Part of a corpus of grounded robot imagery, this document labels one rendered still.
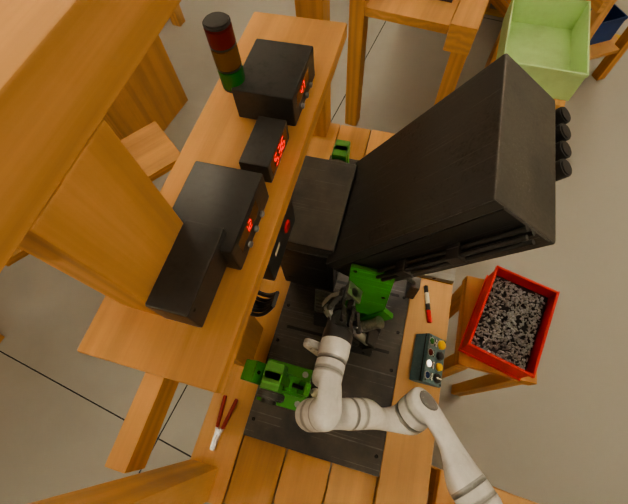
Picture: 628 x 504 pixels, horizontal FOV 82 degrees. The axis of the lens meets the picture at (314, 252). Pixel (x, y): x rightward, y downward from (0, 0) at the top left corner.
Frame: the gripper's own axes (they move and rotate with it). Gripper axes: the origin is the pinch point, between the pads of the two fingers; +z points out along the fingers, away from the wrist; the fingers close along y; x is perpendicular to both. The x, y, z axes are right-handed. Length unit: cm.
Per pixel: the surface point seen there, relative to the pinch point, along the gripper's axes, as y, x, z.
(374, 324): -13.7, 1.2, -0.4
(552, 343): -154, -6, 69
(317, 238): 14.0, 2.6, 10.7
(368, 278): 1.4, -7.3, 2.9
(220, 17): 64, -20, 11
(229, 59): 59, -16, 10
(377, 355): -30.2, 12.1, -0.3
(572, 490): -173, 0, 2
